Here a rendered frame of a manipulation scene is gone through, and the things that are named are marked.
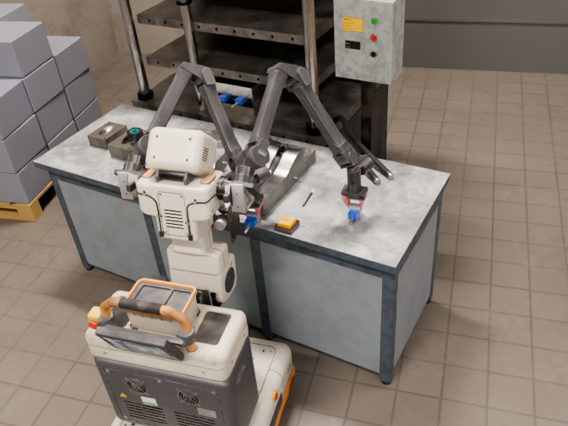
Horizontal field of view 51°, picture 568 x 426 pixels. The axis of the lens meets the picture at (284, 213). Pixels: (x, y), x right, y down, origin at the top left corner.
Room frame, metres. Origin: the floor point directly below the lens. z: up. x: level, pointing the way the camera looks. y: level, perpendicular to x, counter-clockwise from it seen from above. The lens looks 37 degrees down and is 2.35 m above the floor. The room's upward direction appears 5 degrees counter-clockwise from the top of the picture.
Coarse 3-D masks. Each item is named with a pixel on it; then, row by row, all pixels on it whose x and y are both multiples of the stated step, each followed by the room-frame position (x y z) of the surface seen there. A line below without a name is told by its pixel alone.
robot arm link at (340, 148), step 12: (300, 72) 2.10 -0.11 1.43; (300, 84) 2.13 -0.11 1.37; (300, 96) 2.10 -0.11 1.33; (312, 96) 2.10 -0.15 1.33; (312, 108) 2.07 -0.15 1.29; (324, 108) 2.10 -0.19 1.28; (324, 120) 2.06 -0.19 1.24; (324, 132) 2.05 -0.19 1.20; (336, 132) 2.06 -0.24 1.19; (336, 144) 2.03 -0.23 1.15; (348, 144) 2.05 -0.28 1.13; (336, 156) 2.04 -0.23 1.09
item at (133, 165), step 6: (132, 156) 1.92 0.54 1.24; (138, 156) 1.92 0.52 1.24; (126, 162) 1.90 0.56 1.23; (132, 162) 1.89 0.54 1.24; (138, 162) 1.90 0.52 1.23; (144, 162) 1.92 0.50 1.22; (126, 168) 1.88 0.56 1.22; (132, 168) 1.88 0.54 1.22; (138, 168) 1.88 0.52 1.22; (138, 174) 1.85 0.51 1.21
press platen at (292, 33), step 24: (168, 0) 3.64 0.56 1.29; (192, 0) 3.60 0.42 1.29; (216, 0) 3.55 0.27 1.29; (240, 0) 3.51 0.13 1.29; (264, 0) 3.47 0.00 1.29; (288, 0) 3.42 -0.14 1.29; (168, 24) 3.31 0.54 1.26; (216, 24) 3.14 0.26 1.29; (240, 24) 3.11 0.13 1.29; (264, 24) 3.07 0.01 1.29; (288, 24) 3.04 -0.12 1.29
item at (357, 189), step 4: (360, 180) 2.00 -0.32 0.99; (344, 184) 2.06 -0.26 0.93; (348, 184) 2.00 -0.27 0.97; (352, 184) 1.99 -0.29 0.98; (356, 184) 1.98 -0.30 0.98; (360, 184) 2.00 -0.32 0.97; (344, 188) 2.03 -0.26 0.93; (348, 188) 2.00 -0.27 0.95; (352, 188) 1.99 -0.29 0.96; (356, 188) 1.98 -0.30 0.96; (360, 188) 2.00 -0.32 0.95; (364, 188) 2.01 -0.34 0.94; (368, 188) 2.02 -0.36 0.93; (344, 192) 2.00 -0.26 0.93; (348, 192) 2.00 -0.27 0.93; (352, 192) 1.99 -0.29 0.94; (356, 192) 1.98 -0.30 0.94; (360, 192) 1.99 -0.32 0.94; (364, 192) 1.99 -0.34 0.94; (360, 196) 1.98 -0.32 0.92; (364, 196) 1.97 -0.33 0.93
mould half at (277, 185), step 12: (288, 144) 2.56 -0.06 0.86; (288, 156) 2.33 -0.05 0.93; (300, 156) 2.36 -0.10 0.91; (312, 156) 2.45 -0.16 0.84; (276, 168) 2.30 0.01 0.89; (288, 168) 2.28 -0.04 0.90; (300, 168) 2.35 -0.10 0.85; (276, 180) 2.22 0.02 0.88; (288, 180) 2.26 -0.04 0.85; (264, 192) 2.12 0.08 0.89; (276, 192) 2.16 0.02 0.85; (264, 204) 2.07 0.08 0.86; (264, 216) 2.06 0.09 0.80
